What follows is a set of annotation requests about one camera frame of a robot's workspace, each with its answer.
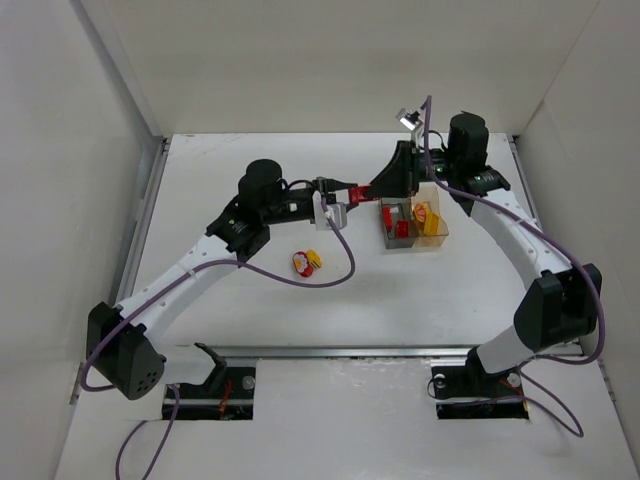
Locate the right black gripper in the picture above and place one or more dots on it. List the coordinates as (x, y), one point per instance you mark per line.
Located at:
(409, 166)

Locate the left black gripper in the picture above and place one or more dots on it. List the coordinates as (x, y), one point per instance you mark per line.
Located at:
(320, 188)

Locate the red rounded lego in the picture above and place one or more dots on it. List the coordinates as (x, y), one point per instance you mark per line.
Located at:
(358, 194)

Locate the yellow peacock lego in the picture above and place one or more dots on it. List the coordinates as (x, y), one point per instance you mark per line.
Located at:
(421, 212)

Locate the small red lego brick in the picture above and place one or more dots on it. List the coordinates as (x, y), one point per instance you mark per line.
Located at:
(402, 229)

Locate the yellow lego brick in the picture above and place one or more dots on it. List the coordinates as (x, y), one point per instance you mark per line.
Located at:
(432, 227)

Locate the yellow striped sloped lego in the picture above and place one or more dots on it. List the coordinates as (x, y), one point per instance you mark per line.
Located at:
(314, 259)

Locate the red cloud print lego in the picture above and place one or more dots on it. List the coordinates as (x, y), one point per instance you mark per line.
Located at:
(302, 265)

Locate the red L-shaped lego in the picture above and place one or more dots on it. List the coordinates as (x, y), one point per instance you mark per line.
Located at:
(387, 218)

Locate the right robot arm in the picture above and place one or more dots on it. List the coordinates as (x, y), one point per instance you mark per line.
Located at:
(562, 300)

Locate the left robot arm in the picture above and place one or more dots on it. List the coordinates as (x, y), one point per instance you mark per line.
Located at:
(124, 341)

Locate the amber transparent container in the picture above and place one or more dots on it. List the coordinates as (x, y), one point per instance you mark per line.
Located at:
(429, 194)

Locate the grey transparent container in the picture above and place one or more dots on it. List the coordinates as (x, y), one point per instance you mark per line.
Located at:
(401, 210)

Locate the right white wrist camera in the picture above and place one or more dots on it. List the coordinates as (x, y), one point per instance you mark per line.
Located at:
(413, 121)

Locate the aluminium rail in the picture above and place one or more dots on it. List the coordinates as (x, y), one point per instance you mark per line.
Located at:
(568, 351)

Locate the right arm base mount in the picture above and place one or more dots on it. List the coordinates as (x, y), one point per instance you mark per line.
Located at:
(459, 396)

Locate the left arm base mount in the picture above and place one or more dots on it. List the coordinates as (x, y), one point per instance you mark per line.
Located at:
(229, 398)

